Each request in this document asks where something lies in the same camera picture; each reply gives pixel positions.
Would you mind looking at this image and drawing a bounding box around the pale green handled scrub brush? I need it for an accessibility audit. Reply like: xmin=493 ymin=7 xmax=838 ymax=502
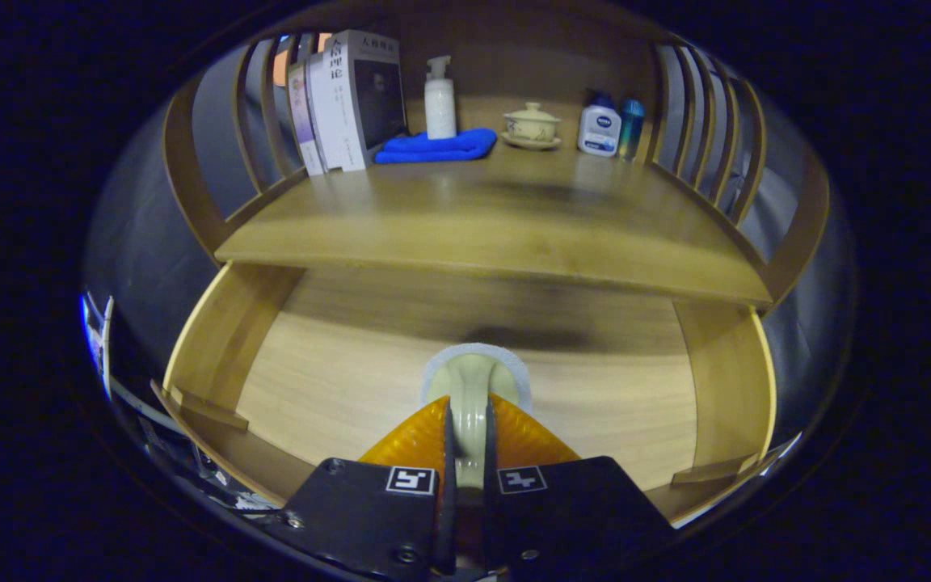
xmin=419 ymin=343 xmax=533 ymax=494

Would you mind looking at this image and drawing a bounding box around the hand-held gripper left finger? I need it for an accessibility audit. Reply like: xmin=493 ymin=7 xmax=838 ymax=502
xmin=280 ymin=394 xmax=458 ymax=582

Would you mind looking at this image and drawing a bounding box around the wooden countertop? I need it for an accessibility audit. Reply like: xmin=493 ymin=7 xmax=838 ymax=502
xmin=215 ymin=133 xmax=773 ymax=306

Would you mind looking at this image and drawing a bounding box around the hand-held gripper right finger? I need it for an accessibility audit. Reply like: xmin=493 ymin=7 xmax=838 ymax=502
xmin=483 ymin=394 xmax=676 ymax=579

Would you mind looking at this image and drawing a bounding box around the black backdrop cloth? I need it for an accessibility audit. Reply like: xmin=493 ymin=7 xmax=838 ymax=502
xmin=82 ymin=32 xmax=858 ymax=453

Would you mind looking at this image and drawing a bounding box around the thin purple book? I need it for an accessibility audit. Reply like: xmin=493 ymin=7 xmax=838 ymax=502
xmin=286 ymin=61 xmax=327 ymax=177

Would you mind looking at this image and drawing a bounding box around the teal slim bottle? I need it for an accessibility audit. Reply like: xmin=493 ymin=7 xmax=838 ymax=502
xmin=617 ymin=99 xmax=646 ymax=161

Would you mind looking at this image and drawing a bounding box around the white blue lotion bottle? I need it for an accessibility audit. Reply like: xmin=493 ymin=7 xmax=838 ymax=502
xmin=577 ymin=93 xmax=623 ymax=158

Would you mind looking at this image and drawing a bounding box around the white pump bottle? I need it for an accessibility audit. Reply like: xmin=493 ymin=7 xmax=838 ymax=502
xmin=423 ymin=55 xmax=458 ymax=141

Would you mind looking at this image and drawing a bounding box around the wooden drawer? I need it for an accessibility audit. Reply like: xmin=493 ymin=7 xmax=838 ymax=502
xmin=150 ymin=260 xmax=802 ymax=526

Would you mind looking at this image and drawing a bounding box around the large white book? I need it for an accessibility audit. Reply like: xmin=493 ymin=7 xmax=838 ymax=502
xmin=322 ymin=30 xmax=408 ymax=172

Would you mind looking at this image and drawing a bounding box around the blue folded cloth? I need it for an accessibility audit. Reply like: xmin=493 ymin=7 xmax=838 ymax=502
xmin=374 ymin=128 xmax=499 ymax=165

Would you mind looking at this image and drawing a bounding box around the beige lidded ceramic teacup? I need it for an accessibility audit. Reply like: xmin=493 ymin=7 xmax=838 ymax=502
xmin=500 ymin=102 xmax=563 ymax=151

